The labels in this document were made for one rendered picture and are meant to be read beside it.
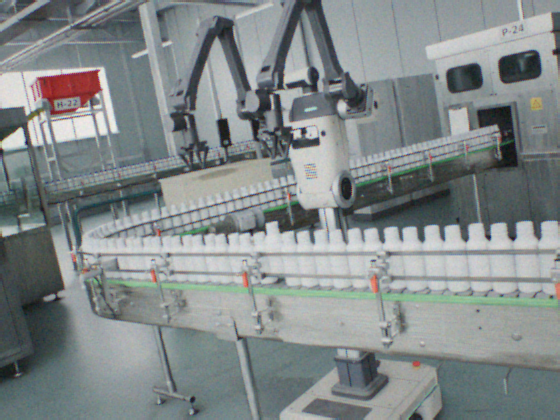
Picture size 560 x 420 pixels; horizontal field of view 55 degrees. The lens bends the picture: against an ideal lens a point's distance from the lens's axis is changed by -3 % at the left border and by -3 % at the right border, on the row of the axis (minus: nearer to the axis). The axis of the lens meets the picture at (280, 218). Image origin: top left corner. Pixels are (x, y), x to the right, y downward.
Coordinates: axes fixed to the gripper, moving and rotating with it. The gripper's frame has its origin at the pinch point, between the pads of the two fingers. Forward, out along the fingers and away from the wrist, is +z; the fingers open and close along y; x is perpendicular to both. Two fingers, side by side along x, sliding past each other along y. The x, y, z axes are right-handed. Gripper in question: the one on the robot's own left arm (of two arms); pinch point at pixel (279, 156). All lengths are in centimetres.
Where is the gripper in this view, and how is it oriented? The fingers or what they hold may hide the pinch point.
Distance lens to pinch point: 180.0
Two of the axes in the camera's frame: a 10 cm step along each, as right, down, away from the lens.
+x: -7.7, 0.4, 6.4
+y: 6.2, -1.6, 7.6
